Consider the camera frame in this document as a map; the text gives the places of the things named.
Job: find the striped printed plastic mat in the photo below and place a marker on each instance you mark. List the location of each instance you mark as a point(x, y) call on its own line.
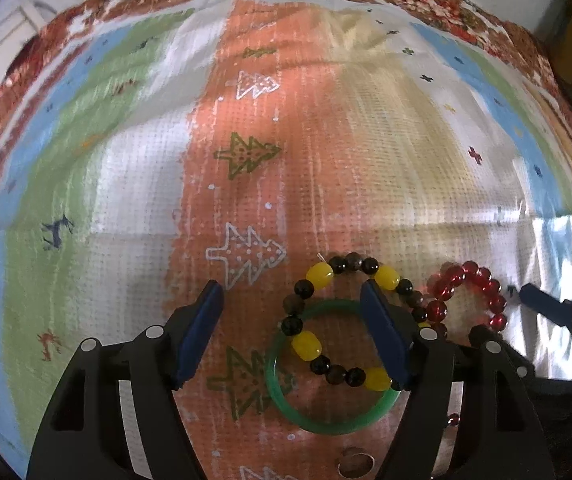
point(131, 210)

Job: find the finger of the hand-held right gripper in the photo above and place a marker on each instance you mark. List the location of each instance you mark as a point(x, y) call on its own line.
point(540, 301)

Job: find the green jade bangle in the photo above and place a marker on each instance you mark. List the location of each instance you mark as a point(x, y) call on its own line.
point(278, 395)

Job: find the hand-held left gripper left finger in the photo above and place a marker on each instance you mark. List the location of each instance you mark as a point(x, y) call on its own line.
point(200, 330)

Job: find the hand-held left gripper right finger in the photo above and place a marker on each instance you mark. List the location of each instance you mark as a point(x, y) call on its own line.
point(383, 330)

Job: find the small red bead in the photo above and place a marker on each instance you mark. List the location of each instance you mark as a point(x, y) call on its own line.
point(453, 419)

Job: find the white frame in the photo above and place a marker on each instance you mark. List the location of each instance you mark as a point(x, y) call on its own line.
point(22, 13)

